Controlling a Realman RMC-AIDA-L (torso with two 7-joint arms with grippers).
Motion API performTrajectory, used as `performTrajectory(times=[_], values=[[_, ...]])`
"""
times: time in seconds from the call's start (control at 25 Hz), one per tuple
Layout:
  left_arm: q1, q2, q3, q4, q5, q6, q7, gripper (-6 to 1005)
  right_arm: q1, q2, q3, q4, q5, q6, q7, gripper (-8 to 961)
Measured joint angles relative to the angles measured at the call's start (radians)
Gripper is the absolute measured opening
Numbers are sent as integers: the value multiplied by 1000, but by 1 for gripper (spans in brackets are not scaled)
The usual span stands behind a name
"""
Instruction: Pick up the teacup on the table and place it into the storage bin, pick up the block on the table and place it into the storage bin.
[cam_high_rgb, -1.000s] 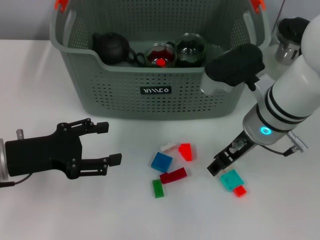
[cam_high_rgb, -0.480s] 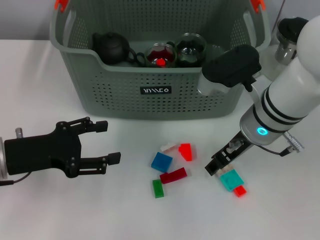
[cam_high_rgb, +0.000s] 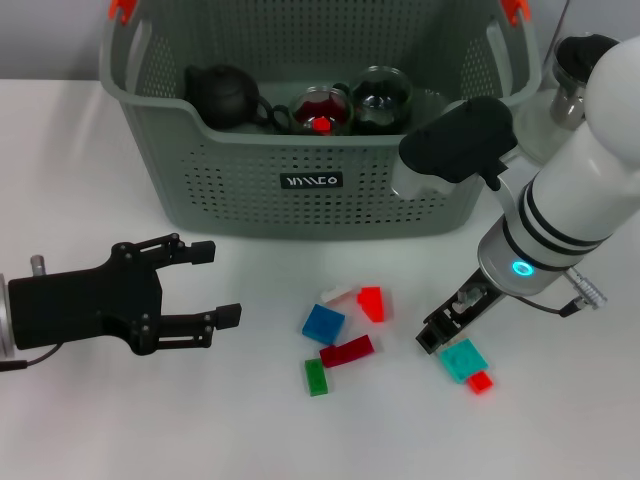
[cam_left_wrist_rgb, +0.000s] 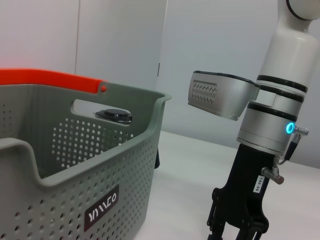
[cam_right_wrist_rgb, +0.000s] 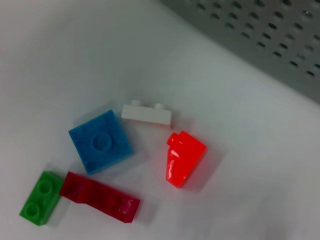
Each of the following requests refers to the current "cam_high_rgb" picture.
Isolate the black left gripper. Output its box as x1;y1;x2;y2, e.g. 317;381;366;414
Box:
7;232;243;357

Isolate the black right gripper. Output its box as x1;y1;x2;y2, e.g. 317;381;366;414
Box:
415;267;506;355

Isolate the cyan square toy plate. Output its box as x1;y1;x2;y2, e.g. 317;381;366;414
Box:
439;338;490;385

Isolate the grey perforated storage bin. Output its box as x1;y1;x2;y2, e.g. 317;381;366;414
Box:
98;0;544;241

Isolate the red sloped toy brick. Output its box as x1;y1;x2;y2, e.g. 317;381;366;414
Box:
356;285;389;324

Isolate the dark red long brick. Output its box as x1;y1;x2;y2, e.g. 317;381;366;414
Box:
318;334;375;369

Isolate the blue square toy plate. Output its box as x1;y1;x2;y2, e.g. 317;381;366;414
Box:
301;303;346;346

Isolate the green toy brick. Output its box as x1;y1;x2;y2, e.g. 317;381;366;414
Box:
303;357;331;399

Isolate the dark clay teapot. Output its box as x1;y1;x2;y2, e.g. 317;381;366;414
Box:
183;63;274;130

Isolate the grey left wrist cable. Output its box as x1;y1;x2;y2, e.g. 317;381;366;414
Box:
0;344;64;372

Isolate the glass teapot black handle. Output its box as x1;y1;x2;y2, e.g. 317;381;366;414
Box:
514;33;621;166

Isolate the thin dark wall strip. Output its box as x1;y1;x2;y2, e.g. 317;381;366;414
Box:
551;0;572;52

